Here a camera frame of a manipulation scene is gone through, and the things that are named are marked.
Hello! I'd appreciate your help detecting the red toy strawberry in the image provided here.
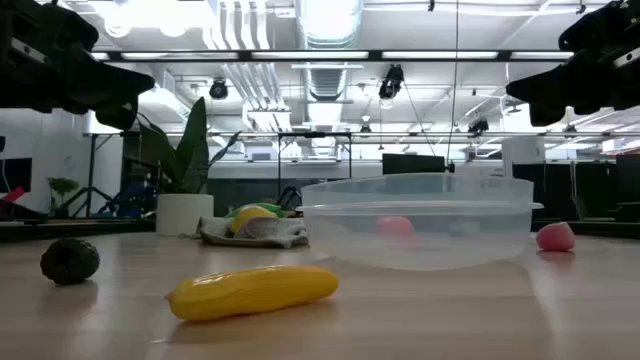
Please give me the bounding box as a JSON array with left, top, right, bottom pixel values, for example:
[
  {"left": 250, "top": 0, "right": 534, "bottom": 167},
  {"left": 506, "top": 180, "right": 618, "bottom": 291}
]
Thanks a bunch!
[{"left": 376, "top": 215, "right": 416, "bottom": 241}]

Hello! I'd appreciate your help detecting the black ceiling spot lamp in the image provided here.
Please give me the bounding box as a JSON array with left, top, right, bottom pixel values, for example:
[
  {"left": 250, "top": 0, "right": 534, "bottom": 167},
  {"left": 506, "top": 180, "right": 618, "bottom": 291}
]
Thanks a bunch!
[{"left": 208, "top": 78, "right": 230, "bottom": 101}]

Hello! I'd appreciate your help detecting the white pillar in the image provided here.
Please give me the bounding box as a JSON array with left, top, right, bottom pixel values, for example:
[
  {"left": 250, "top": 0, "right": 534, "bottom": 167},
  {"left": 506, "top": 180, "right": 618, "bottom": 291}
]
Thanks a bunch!
[{"left": 500, "top": 136, "right": 547, "bottom": 177}]

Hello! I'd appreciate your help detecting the black wall monitor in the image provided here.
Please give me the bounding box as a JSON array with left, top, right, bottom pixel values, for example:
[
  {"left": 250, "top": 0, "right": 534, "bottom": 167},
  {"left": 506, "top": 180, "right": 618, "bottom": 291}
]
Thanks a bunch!
[{"left": 0, "top": 156, "right": 33, "bottom": 194}]

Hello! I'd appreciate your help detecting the green toy mango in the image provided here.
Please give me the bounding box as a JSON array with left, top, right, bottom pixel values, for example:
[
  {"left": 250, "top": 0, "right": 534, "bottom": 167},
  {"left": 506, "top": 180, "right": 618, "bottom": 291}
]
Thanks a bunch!
[{"left": 224, "top": 201, "right": 286, "bottom": 219}]

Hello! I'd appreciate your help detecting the yellow toy squash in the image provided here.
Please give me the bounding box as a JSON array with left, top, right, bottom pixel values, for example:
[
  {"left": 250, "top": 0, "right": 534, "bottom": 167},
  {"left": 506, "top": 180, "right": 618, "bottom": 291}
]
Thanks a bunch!
[{"left": 165, "top": 264, "right": 340, "bottom": 322}]

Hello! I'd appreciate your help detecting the dark toy blackberry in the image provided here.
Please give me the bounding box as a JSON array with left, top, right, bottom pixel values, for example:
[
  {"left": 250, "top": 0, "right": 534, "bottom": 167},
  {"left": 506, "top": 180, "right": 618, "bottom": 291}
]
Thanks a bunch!
[{"left": 39, "top": 237, "right": 101, "bottom": 287}]

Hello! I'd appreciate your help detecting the snake plant in white pot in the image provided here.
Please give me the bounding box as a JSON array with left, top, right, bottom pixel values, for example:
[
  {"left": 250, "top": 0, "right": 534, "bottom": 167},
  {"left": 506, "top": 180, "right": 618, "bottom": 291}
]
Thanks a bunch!
[{"left": 135, "top": 96, "right": 242, "bottom": 237}]

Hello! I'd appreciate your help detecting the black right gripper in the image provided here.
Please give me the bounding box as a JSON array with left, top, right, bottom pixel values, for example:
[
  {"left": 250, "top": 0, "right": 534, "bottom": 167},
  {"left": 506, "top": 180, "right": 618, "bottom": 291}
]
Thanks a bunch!
[{"left": 505, "top": 0, "right": 640, "bottom": 128}]

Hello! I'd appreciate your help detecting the black hanging ceiling camera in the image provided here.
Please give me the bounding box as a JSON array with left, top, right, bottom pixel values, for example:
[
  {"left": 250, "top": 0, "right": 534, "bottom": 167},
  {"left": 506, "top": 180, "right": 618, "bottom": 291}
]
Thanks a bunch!
[{"left": 377, "top": 63, "right": 406, "bottom": 101}]

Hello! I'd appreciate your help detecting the red toy raspberry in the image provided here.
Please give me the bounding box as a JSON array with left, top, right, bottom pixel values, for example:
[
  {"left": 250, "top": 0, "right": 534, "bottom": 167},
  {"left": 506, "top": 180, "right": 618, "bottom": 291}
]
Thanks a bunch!
[{"left": 535, "top": 221, "right": 577, "bottom": 253}]

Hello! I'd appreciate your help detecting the black background stand frame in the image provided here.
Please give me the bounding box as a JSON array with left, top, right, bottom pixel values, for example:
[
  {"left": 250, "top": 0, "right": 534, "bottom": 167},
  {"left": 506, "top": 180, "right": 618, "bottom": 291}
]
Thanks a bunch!
[{"left": 276, "top": 131, "right": 353, "bottom": 197}]

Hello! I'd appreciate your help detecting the grey waffle cloth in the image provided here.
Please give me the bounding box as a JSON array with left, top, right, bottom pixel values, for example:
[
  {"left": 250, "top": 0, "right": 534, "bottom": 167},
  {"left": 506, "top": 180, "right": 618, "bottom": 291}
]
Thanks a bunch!
[{"left": 196, "top": 215, "right": 310, "bottom": 250}]

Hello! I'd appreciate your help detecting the black tripod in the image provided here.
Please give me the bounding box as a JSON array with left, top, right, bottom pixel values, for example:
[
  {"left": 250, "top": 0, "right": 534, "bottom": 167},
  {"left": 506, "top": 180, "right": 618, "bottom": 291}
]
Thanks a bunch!
[{"left": 63, "top": 133, "right": 117, "bottom": 219}]

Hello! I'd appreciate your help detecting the small green background plant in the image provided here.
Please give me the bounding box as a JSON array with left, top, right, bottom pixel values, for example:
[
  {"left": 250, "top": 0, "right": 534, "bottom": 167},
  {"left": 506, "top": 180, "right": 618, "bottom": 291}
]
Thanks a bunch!
[{"left": 47, "top": 176, "right": 81, "bottom": 218}]

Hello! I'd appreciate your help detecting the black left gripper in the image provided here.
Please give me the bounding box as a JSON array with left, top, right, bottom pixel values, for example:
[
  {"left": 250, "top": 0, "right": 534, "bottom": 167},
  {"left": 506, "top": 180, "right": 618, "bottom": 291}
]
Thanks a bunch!
[{"left": 0, "top": 0, "right": 156, "bottom": 131}]

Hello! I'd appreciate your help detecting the clear plastic tupperware container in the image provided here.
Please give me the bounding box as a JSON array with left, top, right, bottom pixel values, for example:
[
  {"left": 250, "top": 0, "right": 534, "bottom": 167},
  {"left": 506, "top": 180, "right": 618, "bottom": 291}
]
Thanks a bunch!
[{"left": 296, "top": 172, "right": 545, "bottom": 272}]

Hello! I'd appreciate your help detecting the yellow toy lemon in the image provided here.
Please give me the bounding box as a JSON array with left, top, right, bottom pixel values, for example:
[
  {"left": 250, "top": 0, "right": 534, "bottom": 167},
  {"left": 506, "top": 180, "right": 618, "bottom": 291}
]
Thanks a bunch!
[{"left": 229, "top": 205, "right": 279, "bottom": 235}]

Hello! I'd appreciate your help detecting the silver ventilation duct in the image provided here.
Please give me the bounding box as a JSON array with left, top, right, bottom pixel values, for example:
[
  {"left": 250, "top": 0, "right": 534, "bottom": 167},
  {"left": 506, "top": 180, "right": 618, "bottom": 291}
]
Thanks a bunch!
[{"left": 294, "top": 0, "right": 366, "bottom": 102}]

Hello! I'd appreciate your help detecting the black desk monitor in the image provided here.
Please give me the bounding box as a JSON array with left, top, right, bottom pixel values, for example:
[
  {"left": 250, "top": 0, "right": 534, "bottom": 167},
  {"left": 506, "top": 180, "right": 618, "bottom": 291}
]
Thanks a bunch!
[{"left": 381, "top": 152, "right": 447, "bottom": 177}]

